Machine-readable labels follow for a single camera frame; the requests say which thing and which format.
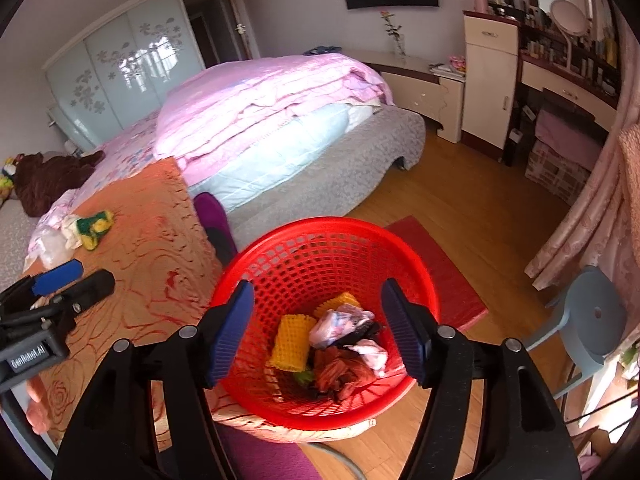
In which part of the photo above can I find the red floor mat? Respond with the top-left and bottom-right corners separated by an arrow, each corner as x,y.
384,215 -> 489,332

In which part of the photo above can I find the purple slipper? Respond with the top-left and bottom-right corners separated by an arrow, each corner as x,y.
193,191 -> 239,267

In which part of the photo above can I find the cream tall cabinet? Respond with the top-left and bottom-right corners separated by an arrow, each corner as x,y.
459,11 -> 522,150

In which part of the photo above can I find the green and yellow sponge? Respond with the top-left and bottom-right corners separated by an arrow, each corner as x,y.
75,209 -> 116,252

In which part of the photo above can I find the yellow foam net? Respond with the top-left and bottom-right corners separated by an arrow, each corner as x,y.
313,290 -> 363,318
269,313 -> 311,374

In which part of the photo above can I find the rose in glass vase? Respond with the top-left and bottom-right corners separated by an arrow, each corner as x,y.
381,9 -> 407,57

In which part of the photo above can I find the pink floral bed sheet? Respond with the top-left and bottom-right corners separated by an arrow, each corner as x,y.
27,110 -> 166,261

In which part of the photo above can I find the grey plastic stool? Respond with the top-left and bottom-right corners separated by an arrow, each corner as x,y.
522,265 -> 627,402

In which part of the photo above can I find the orange and black garment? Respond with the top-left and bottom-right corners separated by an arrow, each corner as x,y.
314,346 -> 382,402

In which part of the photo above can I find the pale blue duvet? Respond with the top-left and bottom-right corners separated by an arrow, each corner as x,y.
206,104 -> 352,212

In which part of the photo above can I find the pink cloth on seat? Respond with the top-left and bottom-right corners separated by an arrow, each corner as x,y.
534,109 -> 607,172

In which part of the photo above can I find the grey patterned bed frame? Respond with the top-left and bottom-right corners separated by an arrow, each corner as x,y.
0,106 -> 427,291

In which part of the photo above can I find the glass flower wardrobe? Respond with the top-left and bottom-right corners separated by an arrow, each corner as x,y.
41,0 -> 207,154

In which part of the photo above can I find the cream dressing table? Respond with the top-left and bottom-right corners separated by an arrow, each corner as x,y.
517,0 -> 623,136

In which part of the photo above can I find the printed wrapper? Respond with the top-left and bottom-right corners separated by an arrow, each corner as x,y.
308,308 -> 376,349

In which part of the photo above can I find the white knitted cloth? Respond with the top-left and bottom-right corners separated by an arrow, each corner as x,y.
61,214 -> 85,249

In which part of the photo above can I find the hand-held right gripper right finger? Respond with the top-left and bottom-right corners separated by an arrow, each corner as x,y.
380,278 -> 583,480

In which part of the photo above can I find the cream low cabinet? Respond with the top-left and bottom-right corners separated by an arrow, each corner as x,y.
362,49 -> 467,144

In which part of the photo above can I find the clear plastic bag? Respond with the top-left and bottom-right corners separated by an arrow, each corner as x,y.
29,224 -> 72,269

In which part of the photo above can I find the purple floor mat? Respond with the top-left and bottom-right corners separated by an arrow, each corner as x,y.
219,424 -> 333,480

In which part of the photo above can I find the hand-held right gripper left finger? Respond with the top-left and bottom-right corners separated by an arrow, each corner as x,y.
51,279 -> 256,480

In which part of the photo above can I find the pink patterned curtain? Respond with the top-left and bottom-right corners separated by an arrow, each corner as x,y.
524,75 -> 640,292

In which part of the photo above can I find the round standing mirror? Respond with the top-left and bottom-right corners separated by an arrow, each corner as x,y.
549,0 -> 592,69

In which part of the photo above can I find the yellow plush toy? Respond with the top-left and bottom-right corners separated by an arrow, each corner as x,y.
0,157 -> 17,207

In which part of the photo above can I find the person's left hand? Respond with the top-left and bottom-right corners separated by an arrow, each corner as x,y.
26,377 -> 52,436

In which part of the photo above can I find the large brown teddy bear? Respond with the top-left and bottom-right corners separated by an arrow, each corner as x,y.
12,150 -> 107,218

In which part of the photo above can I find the pink duvet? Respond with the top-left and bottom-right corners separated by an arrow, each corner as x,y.
152,52 -> 397,174

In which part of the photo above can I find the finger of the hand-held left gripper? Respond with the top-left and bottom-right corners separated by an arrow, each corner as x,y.
29,259 -> 85,297
30,268 -> 117,322

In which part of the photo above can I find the red plastic basket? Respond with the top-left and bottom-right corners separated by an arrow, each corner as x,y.
206,216 -> 443,432

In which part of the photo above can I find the checked storage seat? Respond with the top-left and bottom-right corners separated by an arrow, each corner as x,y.
524,139 -> 592,207

